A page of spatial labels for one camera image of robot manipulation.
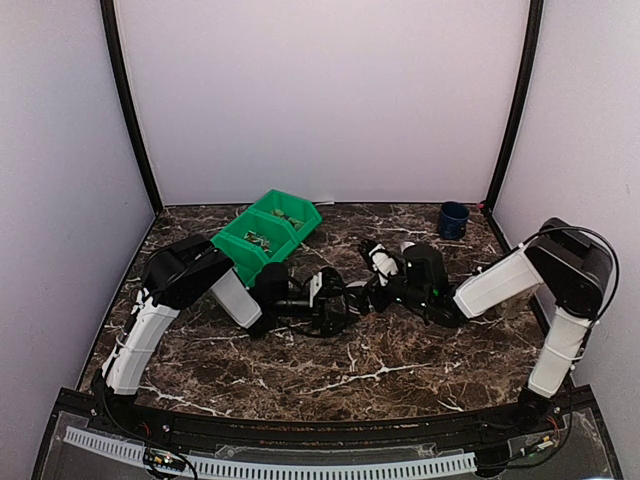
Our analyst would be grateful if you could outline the green three-compartment candy bin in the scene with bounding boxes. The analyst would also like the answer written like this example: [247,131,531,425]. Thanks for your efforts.
[212,189,322,287]

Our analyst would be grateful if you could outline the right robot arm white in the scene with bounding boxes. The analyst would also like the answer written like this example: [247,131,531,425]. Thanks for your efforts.
[347,217,621,434]

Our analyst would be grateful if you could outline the white round lid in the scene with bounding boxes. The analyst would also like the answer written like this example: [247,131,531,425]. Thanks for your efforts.
[345,281,367,296]

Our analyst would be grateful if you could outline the white slotted cable duct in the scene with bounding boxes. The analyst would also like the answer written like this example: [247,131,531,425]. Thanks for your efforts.
[63,426,476,479]

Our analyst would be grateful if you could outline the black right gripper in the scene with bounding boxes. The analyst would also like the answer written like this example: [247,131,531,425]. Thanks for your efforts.
[343,263,431,316]

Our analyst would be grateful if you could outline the dark blue mug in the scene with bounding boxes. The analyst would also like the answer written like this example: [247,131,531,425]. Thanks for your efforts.
[437,201,470,240]

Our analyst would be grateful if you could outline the silver metal scoop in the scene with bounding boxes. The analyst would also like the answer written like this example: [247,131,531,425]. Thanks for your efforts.
[400,241,415,252]

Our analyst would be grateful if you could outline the lollipop candies pile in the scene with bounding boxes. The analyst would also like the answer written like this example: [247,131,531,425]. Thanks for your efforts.
[243,231,271,252]

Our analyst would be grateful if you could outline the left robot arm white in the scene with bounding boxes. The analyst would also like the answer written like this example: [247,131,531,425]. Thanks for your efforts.
[92,235,351,436]

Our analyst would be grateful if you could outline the beige ceramic mug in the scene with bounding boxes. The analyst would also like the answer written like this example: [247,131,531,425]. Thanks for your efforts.
[496,294,530,320]

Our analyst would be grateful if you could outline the black front rail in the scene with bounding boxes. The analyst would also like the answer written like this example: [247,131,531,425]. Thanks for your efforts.
[88,399,568,450]

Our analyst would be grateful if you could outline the yellow-green gummy candies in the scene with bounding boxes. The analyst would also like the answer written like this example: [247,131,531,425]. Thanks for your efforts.
[270,209,305,230]

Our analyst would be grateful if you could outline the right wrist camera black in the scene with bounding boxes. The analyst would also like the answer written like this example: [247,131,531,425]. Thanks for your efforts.
[358,239,404,287]

